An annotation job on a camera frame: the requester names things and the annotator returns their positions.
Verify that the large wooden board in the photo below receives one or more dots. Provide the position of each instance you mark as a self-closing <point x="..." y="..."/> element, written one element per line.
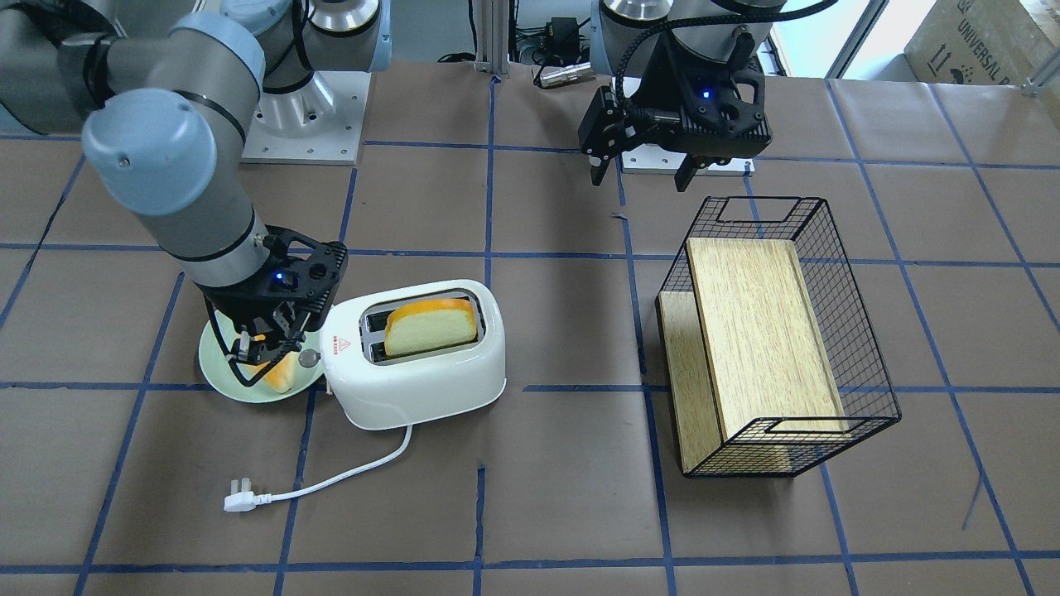
<point x="769" y="371"/>

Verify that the cardboard box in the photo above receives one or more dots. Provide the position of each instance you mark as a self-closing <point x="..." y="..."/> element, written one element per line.
<point x="983" y="42"/>

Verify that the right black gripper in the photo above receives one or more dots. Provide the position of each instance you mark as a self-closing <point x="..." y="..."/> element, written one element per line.
<point x="234" y="303"/>

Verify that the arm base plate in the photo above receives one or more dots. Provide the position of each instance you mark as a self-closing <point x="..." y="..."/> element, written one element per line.
<point x="318" y="124"/>
<point x="649" y="159"/>

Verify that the black power adapter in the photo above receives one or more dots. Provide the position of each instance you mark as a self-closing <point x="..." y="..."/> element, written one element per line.
<point x="562" y="35"/>

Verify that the black wire basket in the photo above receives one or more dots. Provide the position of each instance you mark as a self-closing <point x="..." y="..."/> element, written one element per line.
<point x="852" y="348"/>

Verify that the light green plate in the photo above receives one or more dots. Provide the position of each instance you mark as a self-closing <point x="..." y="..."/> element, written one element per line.
<point x="215" y="368"/>

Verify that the bread slice in toaster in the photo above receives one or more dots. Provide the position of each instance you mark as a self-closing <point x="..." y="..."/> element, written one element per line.
<point x="425" y="325"/>

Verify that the silver cylindrical connector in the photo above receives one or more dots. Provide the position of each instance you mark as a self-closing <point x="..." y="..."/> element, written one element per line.
<point x="568" y="74"/>

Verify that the white two-slot toaster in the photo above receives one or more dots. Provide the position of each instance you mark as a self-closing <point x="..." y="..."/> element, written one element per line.
<point x="380" y="393"/>

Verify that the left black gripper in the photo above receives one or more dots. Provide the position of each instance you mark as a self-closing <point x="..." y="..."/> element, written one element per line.
<point x="665" y="85"/>

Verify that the triangular bread on plate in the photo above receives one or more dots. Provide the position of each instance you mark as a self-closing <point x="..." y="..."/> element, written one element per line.
<point x="276" y="377"/>

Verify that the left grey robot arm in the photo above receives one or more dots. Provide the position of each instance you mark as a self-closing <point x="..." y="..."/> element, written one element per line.
<point x="624" y="32"/>

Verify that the aluminium frame post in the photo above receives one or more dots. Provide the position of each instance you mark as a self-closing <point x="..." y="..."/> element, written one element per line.
<point x="492" y="38"/>

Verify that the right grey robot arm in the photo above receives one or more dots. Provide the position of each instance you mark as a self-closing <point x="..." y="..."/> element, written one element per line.
<point x="164" y="121"/>

